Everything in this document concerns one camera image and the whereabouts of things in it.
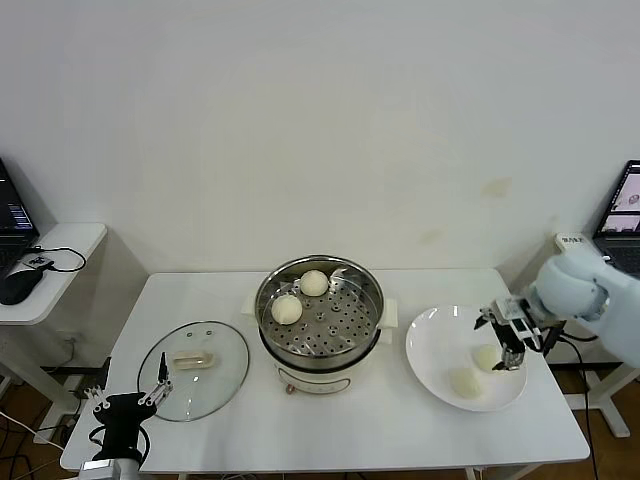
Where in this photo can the white electric cooking pot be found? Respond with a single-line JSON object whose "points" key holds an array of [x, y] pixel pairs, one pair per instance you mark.
{"points": [[320, 380]]}

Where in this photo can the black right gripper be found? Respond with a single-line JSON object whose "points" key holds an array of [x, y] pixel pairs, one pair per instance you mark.
{"points": [[512, 330]]}

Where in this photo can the grey wall socket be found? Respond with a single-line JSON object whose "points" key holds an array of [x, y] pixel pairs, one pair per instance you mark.
{"points": [[71, 343]]}

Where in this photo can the white steamed baozi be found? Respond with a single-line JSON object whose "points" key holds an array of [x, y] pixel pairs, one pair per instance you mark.
{"points": [[485, 356], [286, 310], [465, 384], [314, 283]]}

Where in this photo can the white round plate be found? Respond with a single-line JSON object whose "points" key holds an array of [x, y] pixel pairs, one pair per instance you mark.
{"points": [[440, 350]]}

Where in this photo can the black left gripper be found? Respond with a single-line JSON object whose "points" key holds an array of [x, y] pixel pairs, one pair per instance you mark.
{"points": [[122, 425]]}

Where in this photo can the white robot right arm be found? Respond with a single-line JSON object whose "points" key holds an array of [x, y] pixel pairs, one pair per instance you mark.
{"points": [[575, 285]]}

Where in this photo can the open dark laptop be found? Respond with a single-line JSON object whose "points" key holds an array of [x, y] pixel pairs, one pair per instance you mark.
{"points": [[620, 210], [12, 215]]}

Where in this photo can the stainless steel steamer basket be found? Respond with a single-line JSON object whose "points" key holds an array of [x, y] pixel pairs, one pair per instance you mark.
{"points": [[350, 320]]}

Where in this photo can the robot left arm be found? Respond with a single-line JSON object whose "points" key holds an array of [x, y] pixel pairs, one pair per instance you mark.
{"points": [[110, 470]]}

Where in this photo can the white side table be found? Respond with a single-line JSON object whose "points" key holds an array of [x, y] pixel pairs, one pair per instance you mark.
{"points": [[610, 400], [65, 290]]}

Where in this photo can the black computer mouse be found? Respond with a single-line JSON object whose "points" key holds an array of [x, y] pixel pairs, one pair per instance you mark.
{"points": [[16, 287]]}

